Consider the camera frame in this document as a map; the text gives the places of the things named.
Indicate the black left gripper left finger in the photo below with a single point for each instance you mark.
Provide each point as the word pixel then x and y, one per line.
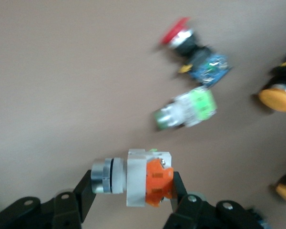
pixel 83 198

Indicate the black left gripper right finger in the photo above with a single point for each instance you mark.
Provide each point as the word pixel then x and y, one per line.
pixel 193 214

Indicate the green button orange contact block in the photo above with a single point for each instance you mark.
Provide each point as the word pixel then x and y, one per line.
pixel 135 181

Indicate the brown table mat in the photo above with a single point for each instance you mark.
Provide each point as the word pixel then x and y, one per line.
pixel 62 71

